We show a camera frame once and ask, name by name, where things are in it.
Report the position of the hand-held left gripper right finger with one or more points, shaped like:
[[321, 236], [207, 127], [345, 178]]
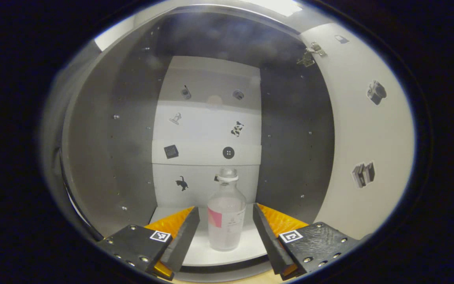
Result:
[[268, 244]]

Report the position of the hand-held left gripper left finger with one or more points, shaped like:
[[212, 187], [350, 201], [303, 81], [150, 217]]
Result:
[[183, 240]]

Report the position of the clear plastic bottle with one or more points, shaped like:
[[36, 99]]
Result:
[[227, 221]]

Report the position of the grey cabinet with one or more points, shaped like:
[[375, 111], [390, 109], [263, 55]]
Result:
[[108, 157]]

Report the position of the metal door hinge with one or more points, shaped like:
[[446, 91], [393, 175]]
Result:
[[309, 57]]

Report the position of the long ceiling light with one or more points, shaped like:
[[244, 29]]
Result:
[[276, 6]]

